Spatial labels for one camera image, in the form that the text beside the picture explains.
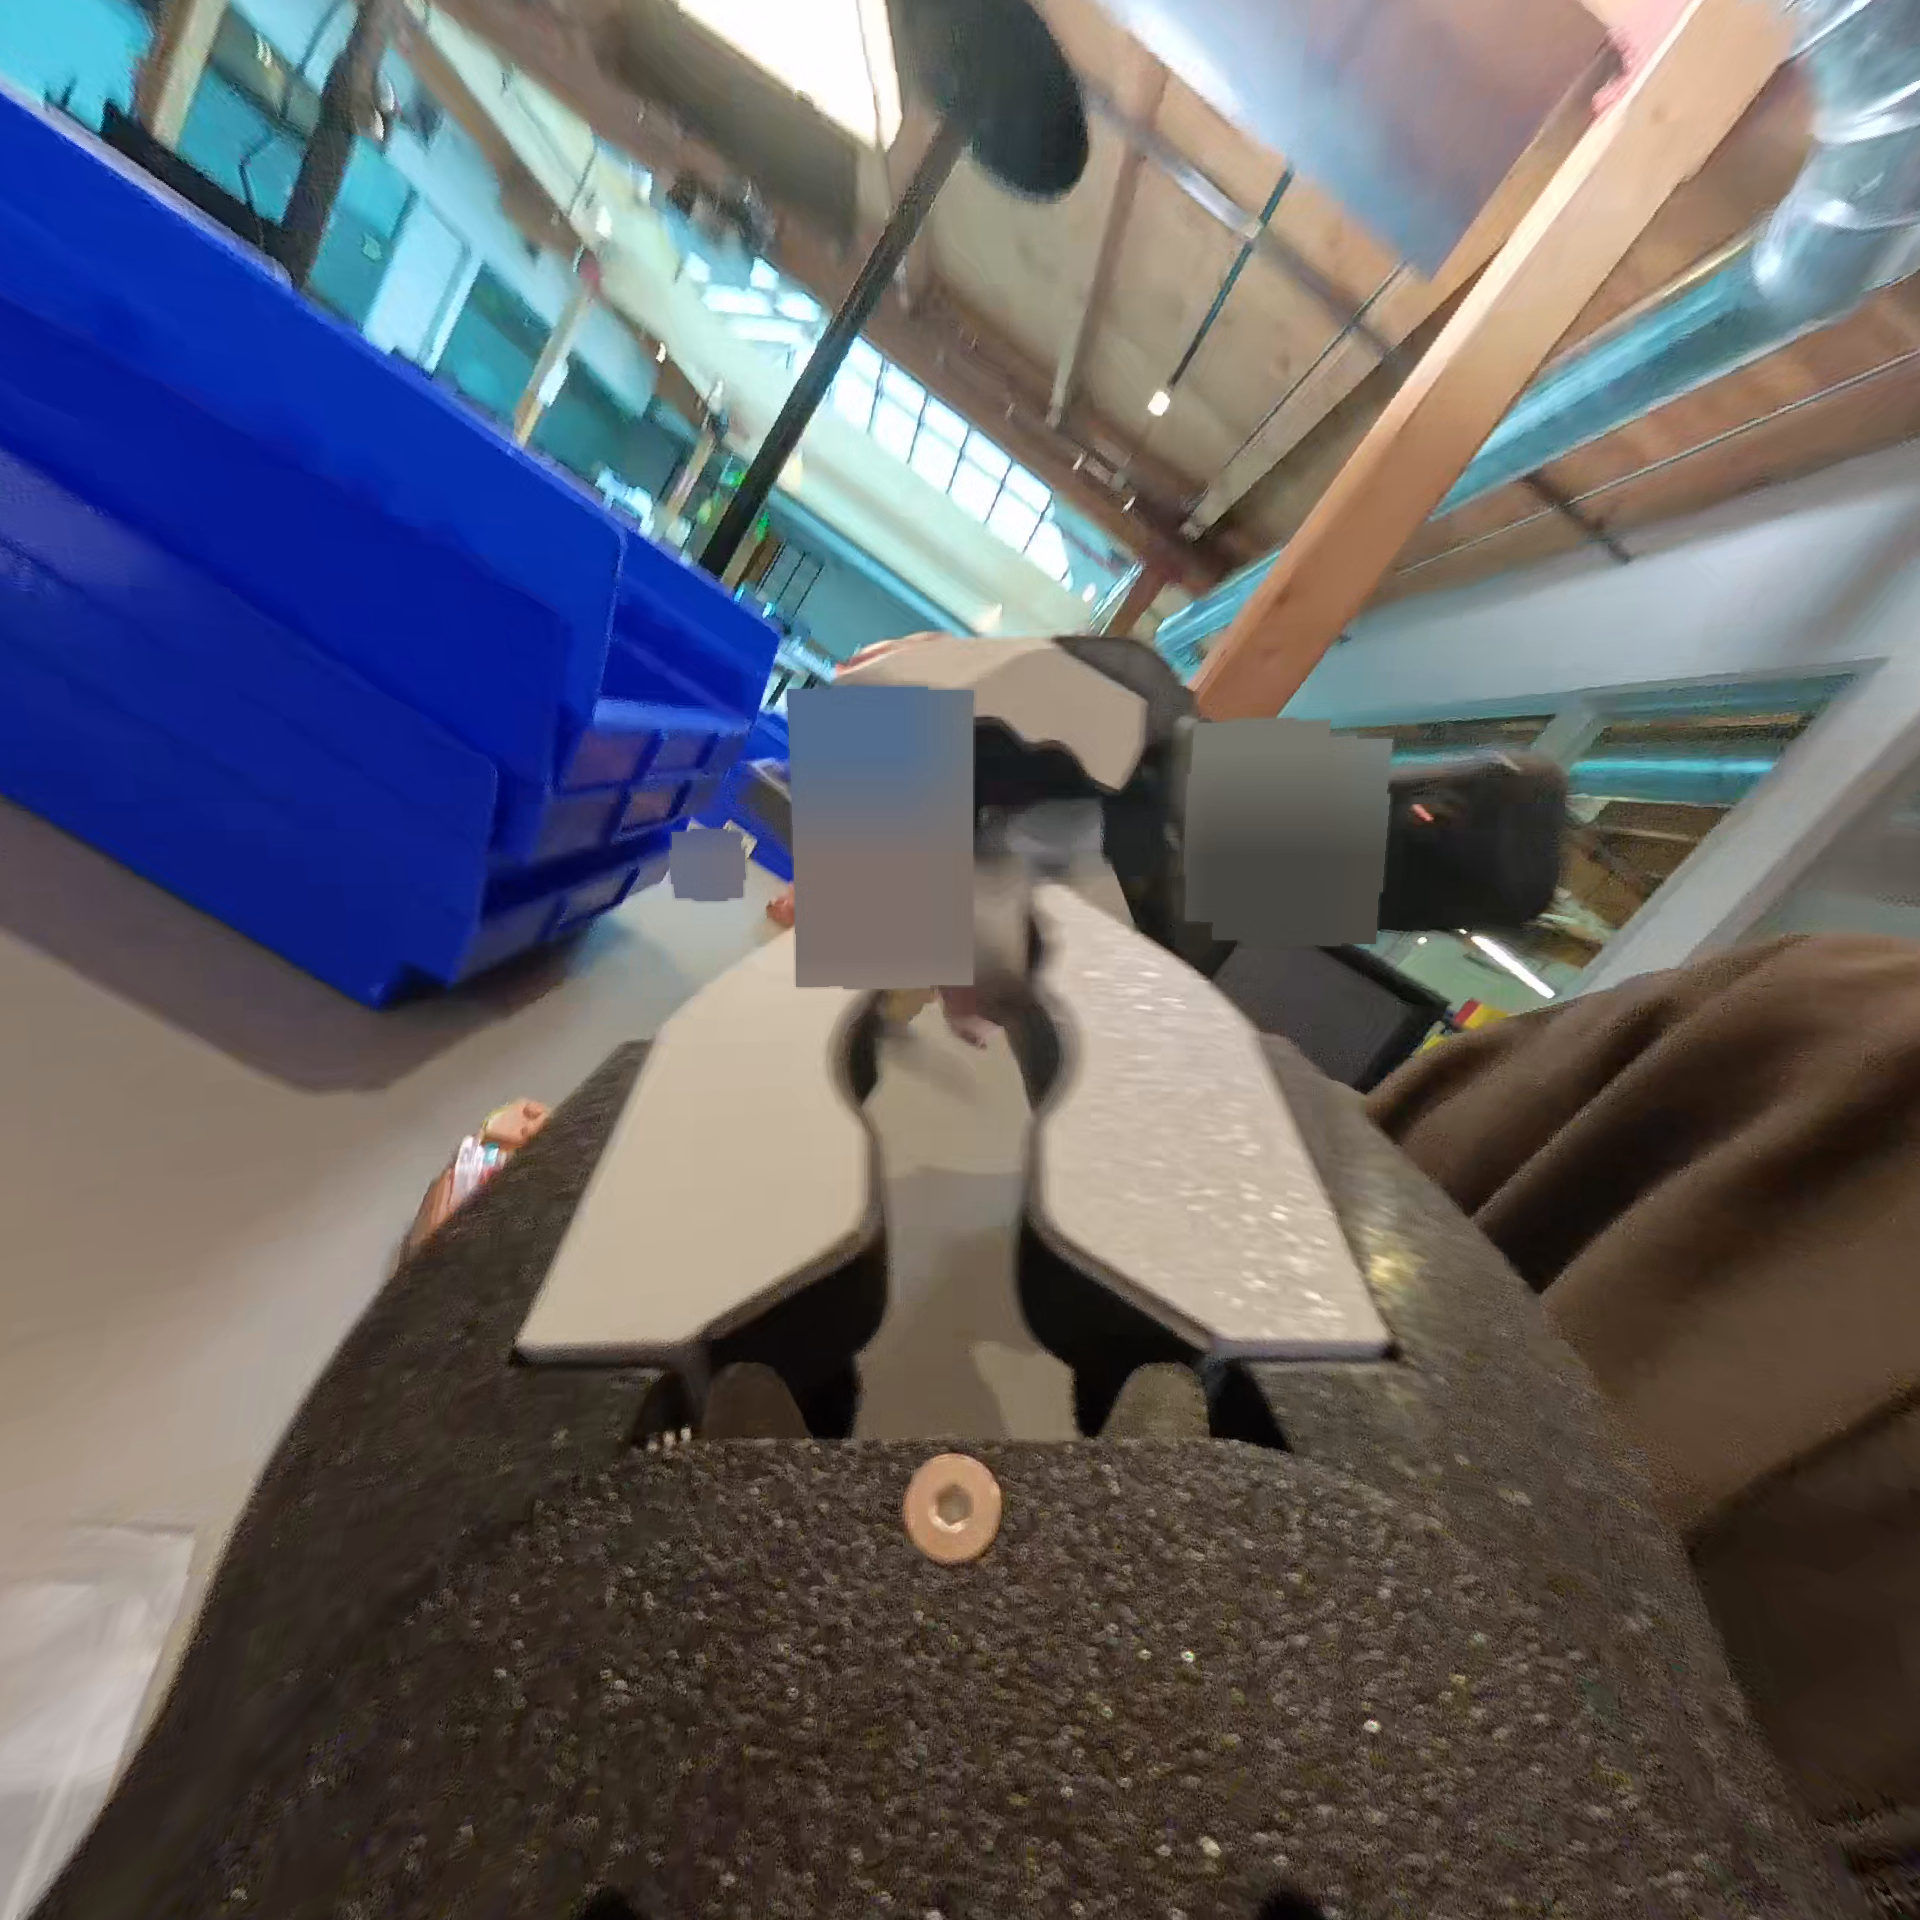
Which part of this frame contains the black pole lamp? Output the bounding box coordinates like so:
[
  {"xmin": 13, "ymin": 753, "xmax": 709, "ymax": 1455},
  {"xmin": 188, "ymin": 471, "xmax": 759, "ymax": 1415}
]
[{"xmin": 695, "ymin": 0, "xmax": 1092, "ymax": 578}]

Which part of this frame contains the blue plastic bin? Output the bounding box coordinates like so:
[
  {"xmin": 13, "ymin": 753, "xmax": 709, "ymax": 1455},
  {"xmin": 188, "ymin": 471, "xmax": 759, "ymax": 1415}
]
[
  {"xmin": 602, "ymin": 525, "xmax": 794, "ymax": 887},
  {"xmin": 0, "ymin": 81, "xmax": 633, "ymax": 1010}
]

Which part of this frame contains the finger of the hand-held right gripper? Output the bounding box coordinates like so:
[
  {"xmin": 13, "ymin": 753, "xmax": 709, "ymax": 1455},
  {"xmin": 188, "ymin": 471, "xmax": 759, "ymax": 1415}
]
[
  {"xmin": 833, "ymin": 637, "xmax": 1153, "ymax": 797},
  {"xmin": 976, "ymin": 800, "xmax": 1108, "ymax": 903}
]

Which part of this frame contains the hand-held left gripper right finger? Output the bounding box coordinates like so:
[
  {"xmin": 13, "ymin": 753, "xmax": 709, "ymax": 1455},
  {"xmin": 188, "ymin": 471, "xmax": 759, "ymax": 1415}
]
[{"xmin": 1026, "ymin": 884, "xmax": 1395, "ymax": 1366}]

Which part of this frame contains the person's brown hoodie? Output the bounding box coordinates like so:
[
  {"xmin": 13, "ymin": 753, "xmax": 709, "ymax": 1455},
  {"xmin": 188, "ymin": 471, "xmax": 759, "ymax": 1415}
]
[{"xmin": 1366, "ymin": 934, "xmax": 1920, "ymax": 1878}]

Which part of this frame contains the white plastic bag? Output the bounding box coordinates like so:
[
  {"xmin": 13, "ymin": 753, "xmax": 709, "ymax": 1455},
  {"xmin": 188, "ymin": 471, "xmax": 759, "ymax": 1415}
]
[{"xmin": 0, "ymin": 1523, "xmax": 198, "ymax": 1891}]

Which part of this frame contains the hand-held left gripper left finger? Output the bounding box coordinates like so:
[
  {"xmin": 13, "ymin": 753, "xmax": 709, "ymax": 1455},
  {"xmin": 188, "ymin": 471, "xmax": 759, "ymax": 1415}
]
[{"xmin": 516, "ymin": 947, "xmax": 891, "ymax": 1366}]

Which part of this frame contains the silver ventilation duct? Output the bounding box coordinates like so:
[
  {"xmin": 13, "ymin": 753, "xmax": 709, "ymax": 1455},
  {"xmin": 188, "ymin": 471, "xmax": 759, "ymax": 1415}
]
[{"xmin": 1433, "ymin": 0, "xmax": 1920, "ymax": 518}]

